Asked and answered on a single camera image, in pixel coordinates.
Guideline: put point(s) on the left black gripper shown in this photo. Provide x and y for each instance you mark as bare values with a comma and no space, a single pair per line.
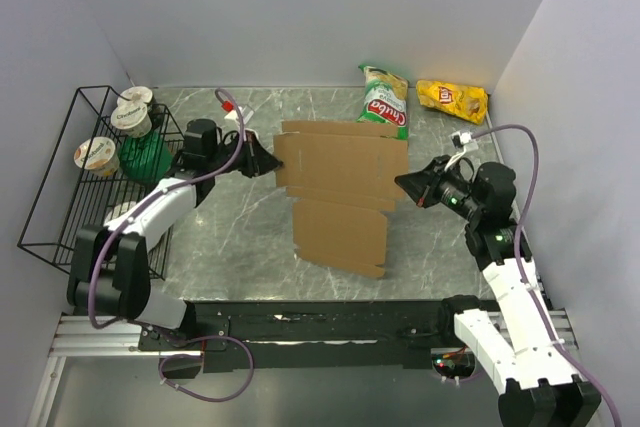
262,161

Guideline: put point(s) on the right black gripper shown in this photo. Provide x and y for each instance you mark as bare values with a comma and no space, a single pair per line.
419,184

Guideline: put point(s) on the brown cardboard box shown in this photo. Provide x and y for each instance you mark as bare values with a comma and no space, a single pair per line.
341,178

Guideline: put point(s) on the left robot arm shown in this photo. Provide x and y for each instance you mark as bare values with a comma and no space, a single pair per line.
110,272

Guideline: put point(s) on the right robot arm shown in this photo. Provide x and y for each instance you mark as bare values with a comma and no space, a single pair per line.
537,385

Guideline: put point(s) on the green Chuba snack bag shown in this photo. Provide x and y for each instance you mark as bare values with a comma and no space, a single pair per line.
385,99

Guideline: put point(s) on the yellow Lays chips bag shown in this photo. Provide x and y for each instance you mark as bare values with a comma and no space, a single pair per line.
465,102

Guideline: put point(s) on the green bottle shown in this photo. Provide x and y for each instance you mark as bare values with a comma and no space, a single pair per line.
145,159

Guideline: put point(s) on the Chobani yogurt cup middle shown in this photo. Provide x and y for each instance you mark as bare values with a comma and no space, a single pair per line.
132,118

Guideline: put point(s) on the chobani yogurt cup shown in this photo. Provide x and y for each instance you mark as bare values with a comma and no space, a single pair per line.
98,156
132,118

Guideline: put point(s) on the white tape roll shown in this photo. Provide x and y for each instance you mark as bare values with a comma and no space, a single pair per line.
118,210

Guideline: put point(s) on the Chobani yogurt cup front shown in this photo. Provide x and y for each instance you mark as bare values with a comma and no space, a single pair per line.
98,156

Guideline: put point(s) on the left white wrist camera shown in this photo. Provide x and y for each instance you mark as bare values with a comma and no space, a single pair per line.
235,114

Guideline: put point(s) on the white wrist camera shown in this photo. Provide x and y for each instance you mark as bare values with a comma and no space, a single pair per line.
465,143
235,114

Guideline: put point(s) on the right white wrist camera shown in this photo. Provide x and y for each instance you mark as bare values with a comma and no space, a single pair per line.
465,143

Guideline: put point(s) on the black wire rack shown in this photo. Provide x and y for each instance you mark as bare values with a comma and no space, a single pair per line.
69,197

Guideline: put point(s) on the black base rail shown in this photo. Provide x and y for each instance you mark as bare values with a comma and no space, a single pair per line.
270,335

